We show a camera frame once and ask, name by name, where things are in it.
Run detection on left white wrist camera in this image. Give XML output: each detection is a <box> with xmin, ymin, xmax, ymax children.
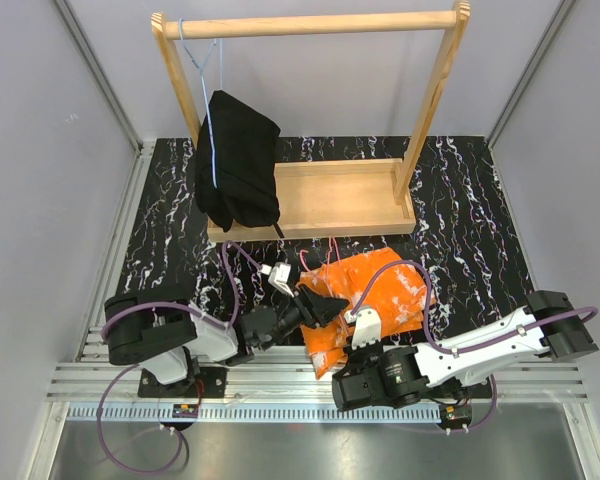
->
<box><xmin>259</xmin><ymin>262</ymin><xmax>295</xmax><ymax>297</ymax></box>

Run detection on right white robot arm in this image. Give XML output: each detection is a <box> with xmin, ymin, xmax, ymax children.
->
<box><xmin>331</xmin><ymin>290</ymin><xmax>598</xmax><ymax>412</ymax></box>

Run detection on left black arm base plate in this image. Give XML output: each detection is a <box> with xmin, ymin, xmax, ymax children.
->
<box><xmin>137</xmin><ymin>367</ymin><xmax>228</xmax><ymax>399</ymax></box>

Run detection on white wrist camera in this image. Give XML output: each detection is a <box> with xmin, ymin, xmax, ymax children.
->
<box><xmin>259</xmin><ymin>262</ymin><xmax>295</xmax><ymax>297</ymax></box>
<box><xmin>345</xmin><ymin>306</ymin><xmax>382</xmax><ymax>350</ymax></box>

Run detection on pink wire hanger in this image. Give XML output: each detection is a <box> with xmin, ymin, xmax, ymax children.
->
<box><xmin>298</xmin><ymin>237</ymin><xmax>350</xmax><ymax>331</ymax></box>

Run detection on aluminium frame rail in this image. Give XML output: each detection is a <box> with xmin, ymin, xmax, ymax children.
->
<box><xmin>44</xmin><ymin>344</ymin><xmax>591</xmax><ymax>424</ymax></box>

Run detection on orange tie-dye trousers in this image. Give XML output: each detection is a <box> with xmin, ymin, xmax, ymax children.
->
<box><xmin>301</xmin><ymin>248</ymin><xmax>426</xmax><ymax>378</ymax></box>

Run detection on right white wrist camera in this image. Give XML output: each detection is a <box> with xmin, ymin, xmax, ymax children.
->
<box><xmin>345</xmin><ymin>306</ymin><xmax>382</xmax><ymax>350</ymax></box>

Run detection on blue wire hanger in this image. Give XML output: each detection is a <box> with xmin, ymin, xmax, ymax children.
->
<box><xmin>178</xmin><ymin>18</ymin><xmax>224</xmax><ymax>189</ymax></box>

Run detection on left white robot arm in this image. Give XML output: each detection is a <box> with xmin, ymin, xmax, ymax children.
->
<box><xmin>101</xmin><ymin>285</ymin><xmax>348</xmax><ymax>397</ymax></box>

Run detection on black garment on hanger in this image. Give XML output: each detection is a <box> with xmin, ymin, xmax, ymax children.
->
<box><xmin>194</xmin><ymin>90</ymin><xmax>280</xmax><ymax>232</ymax></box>

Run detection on wooden clothes rack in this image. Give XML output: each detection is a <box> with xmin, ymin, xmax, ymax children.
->
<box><xmin>151</xmin><ymin>1</ymin><xmax>470</xmax><ymax>243</ymax></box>

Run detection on black marble pattern mat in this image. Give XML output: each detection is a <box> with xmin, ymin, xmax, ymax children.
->
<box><xmin>113</xmin><ymin>136</ymin><xmax>534</xmax><ymax>339</ymax></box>

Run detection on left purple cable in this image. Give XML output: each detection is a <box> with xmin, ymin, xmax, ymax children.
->
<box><xmin>95</xmin><ymin>240</ymin><xmax>276</xmax><ymax>474</ymax></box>

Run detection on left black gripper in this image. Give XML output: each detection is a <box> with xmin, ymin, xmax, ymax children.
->
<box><xmin>260</xmin><ymin>283</ymin><xmax>349</xmax><ymax>352</ymax></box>

